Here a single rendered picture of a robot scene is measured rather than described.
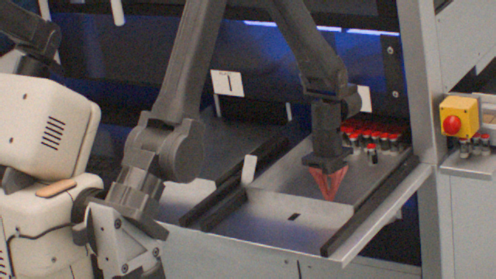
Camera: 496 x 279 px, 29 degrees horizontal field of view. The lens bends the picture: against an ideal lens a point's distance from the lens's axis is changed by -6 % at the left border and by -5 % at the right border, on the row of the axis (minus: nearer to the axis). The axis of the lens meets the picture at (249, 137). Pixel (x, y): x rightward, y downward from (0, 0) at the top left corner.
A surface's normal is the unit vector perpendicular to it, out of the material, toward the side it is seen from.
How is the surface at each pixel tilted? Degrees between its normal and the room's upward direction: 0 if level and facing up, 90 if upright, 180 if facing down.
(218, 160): 0
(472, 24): 90
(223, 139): 0
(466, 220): 90
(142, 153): 37
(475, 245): 90
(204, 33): 90
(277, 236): 0
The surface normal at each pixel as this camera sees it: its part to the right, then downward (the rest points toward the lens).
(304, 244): -0.16, -0.90
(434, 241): -0.56, 0.43
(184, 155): 0.82, 0.16
